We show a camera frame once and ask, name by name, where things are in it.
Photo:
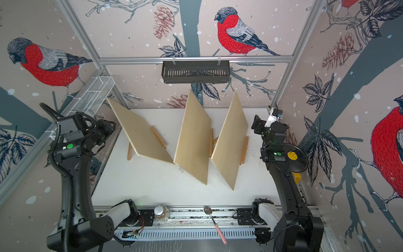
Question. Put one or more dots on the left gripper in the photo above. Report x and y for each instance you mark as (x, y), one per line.
(108, 127)

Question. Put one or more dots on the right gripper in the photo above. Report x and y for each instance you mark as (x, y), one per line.
(260, 124)

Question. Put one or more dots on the wooden easel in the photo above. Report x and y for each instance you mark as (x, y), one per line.
(159, 137)
(212, 142)
(244, 150)

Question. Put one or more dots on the plywood board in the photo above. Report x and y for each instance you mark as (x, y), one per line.
(229, 147)
(192, 151)
(141, 137)

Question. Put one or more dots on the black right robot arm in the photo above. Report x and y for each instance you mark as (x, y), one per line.
(296, 230)

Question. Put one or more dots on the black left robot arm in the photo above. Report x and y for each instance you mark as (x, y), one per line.
(79, 229)

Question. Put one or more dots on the black disc yellow knob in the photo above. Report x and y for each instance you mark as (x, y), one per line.
(294, 157)

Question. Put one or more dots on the black hanging basket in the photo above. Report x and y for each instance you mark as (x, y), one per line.
(196, 72)

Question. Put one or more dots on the small glass jar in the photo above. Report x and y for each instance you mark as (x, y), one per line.
(161, 213)

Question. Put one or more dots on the small circuit board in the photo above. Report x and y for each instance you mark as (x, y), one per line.
(131, 234)

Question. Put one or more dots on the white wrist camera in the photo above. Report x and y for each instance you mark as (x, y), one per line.
(274, 116)

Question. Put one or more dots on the white wire mesh basket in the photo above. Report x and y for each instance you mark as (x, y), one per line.
(93, 101)

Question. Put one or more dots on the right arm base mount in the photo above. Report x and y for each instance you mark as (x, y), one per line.
(244, 217)

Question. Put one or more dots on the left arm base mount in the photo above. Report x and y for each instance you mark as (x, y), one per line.
(146, 218)

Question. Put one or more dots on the spoon with pink handle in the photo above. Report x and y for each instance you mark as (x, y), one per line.
(208, 211)

